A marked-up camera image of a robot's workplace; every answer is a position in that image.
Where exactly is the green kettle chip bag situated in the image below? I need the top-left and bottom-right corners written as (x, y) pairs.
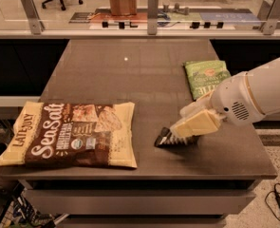
top-left (183, 60), bottom-right (231, 100)

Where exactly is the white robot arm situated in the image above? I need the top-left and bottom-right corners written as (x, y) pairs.
top-left (170, 57), bottom-right (280, 139)

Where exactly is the left metal glass post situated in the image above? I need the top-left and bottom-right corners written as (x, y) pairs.
top-left (20, 0), bottom-right (45, 35)

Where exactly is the metal glass post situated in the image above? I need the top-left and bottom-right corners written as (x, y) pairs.
top-left (20, 0), bottom-right (45, 35)
top-left (260, 0), bottom-right (280, 35)
top-left (147, 0), bottom-right (159, 35)

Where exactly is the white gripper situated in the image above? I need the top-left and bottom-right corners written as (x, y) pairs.
top-left (170, 72), bottom-right (265, 138)

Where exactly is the brown cardboard box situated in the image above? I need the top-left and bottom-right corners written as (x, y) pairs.
top-left (109, 0), bottom-right (137, 16)

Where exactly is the black rxbar chocolate bar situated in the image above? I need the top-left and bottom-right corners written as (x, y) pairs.
top-left (154, 127), bottom-right (198, 147)

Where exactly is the middle metal glass post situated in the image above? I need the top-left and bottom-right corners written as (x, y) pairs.
top-left (147, 0), bottom-right (159, 35)

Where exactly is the grey table drawer base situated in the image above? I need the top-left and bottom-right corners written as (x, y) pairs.
top-left (25, 188), bottom-right (255, 228)

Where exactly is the right metal glass post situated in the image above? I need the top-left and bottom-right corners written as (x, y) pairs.
top-left (260, 0), bottom-right (280, 35)

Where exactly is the colourful floor mat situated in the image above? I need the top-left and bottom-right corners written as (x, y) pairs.
top-left (69, 8), bottom-right (260, 24)

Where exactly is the brown sea salt chip bag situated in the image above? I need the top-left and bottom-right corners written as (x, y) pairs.
top-left (0, 102), bottom-right (137, 168)

